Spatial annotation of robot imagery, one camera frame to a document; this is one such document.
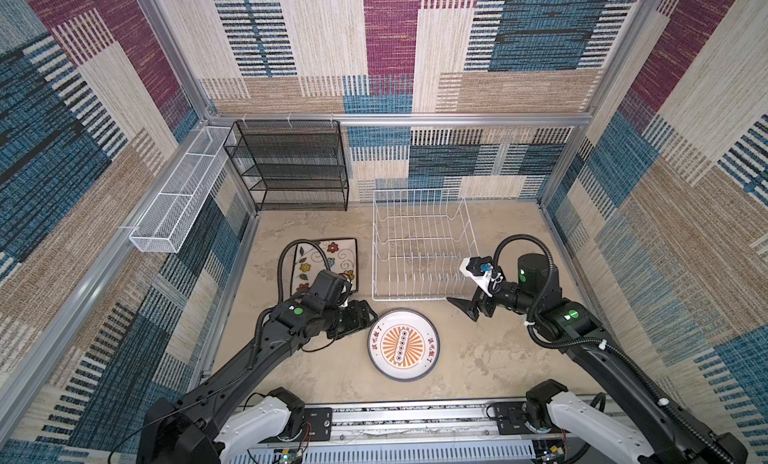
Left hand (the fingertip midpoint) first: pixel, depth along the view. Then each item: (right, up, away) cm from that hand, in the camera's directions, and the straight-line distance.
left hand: (370, 317), depth 77 cm
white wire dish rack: (+16, +19, +30) cm, 39 cm away
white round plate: (+9, -10, +7) cm, 15 cm away
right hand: (+22, +9, -4) cm, 24 cm away
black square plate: (-21, +12, +22) cm, 33 cm away
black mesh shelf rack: (-30, +46, +34) cm, 65 cm away
